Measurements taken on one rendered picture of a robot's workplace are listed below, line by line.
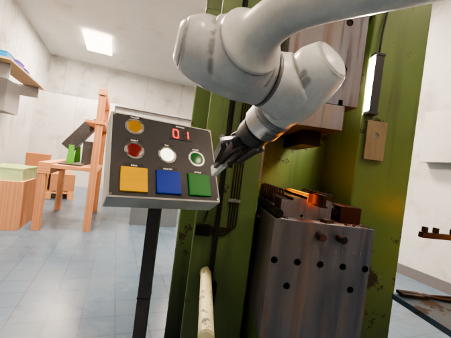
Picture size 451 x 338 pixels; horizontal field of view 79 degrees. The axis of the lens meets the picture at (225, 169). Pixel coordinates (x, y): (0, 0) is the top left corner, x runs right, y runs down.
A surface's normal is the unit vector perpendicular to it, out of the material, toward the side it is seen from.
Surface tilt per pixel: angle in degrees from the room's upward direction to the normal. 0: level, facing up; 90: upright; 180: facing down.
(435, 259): 90
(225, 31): 83
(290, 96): 134
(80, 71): 90
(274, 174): 90
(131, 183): 60
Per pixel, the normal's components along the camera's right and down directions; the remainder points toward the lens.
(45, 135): 0.37, 0.06
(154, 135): 0.48, -0.43
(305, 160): 0.07, 0.02
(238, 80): -0.07, 0.93
